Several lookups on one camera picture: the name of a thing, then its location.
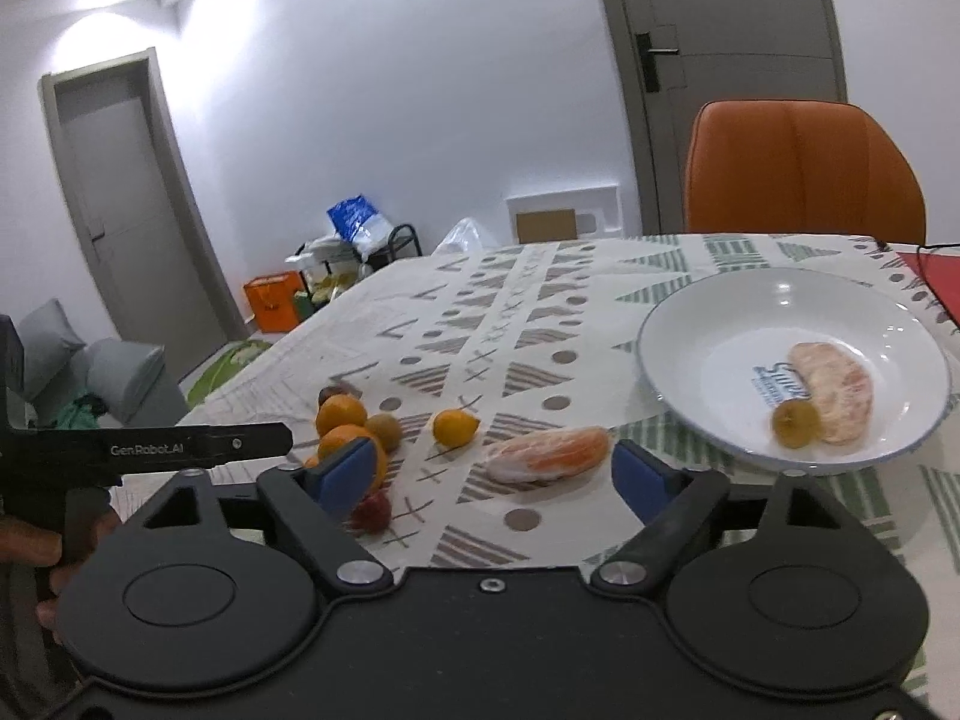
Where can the person's left hand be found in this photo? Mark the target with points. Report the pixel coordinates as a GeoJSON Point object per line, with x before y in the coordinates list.
{"type": "Point", "coordinates": [30, 544]}

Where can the red and orange printed mat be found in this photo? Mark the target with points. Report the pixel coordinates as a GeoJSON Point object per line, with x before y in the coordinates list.
{"type": "Point", "coordinates": [937, 277]}

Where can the orange peeled citrus segment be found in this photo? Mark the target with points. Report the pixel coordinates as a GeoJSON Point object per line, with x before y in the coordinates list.
{"type": "Point", "coordinates": [547, 454]}

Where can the grey cushion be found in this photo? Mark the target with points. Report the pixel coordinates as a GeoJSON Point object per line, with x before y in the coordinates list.
{"type": "Point", "coordinates": [49, 345]}
{"type": "Point", "coordinates": [135, 382]}

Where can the clear plastic bag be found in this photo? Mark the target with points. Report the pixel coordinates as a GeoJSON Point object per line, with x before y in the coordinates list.
{"type": "Point", "coordinates": [465, 236]}

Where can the patterned tablecloth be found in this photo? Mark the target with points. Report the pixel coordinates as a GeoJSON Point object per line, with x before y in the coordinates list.
{"type": "Point", "coordinates": [525, 300]}

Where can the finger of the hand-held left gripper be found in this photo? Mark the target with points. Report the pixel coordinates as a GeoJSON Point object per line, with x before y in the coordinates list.
{"type": "Point", "coordinates": [255, 441]}

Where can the kiwi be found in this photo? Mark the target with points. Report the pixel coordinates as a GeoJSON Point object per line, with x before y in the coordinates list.
{"type": "Point", "coordinates": [386, 429]}
{"type": "Point", "coordinates": [795, 425]}

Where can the black metal rack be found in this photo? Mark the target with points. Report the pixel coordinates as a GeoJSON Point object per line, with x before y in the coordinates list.
{"type": "Point", "coordinates": [405, 240]}

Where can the dark red plum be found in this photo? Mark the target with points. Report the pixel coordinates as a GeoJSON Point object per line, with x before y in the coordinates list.
{"type": "Point", "coordinates": [334, 394]}

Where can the pale peeled citrus segment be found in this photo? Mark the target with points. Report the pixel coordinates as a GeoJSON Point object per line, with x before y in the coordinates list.
{"type": "Point", "coordinates": [836, 397]}

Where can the white foam packaging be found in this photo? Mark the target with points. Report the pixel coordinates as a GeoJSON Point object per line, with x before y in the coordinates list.
{"type": "Point", "coordinates": [600, 202]}

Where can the green cloth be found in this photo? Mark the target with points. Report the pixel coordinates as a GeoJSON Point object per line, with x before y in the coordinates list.
{"type": "Point", "coordinates": [79, 412]}

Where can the small red fruit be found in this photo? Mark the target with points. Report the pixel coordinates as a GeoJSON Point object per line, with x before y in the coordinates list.
{"type": "Point", "coordinates": [373, 511]}

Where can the bag of yellow-green produce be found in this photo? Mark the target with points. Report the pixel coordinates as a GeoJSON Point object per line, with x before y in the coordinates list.
{"type": "Point", "coordinates": [326, 289]}

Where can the brown cardboard piece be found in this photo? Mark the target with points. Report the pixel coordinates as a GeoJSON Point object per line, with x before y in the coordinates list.
{"type": "Point", "coordinates": [547, 226]}

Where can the blue and white bag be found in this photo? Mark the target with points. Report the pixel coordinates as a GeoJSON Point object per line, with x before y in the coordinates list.
{"type": "Point", "coordinates": [358, 221]}

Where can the orange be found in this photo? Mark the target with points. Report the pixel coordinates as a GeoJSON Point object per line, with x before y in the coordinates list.
{"type": "Point", "coordinates": [341, 438]}
{"type": "Point", "coordinates": [341, 414]}

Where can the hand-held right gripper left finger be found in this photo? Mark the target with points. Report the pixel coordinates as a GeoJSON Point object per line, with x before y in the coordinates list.
{"type": "Point", "coordinates": [346, 471]}

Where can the orange chair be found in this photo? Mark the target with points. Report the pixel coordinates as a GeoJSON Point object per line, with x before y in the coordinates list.
{"type": "Point", "coordinates": [802, 172]}

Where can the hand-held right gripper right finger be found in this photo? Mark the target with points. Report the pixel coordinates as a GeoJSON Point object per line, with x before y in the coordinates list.
{"type": "Point", "coordinates": [637, 476]}

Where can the orange box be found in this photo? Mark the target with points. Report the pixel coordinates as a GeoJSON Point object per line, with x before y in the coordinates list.
{"type": "Point", "coordinates": [274, 304]}

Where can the green floor mat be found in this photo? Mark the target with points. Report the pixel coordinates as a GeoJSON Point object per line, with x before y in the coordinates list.
{"type": "Point", "coordinates": [225, 371]}

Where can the grey door with lock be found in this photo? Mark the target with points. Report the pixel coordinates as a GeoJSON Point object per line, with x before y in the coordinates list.
{"type": "Point", "coordinates": [750, 15]}

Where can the white plate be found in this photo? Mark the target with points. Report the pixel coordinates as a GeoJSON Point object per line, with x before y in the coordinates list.
{"type": "Point", "coordinates": [720, 345]}

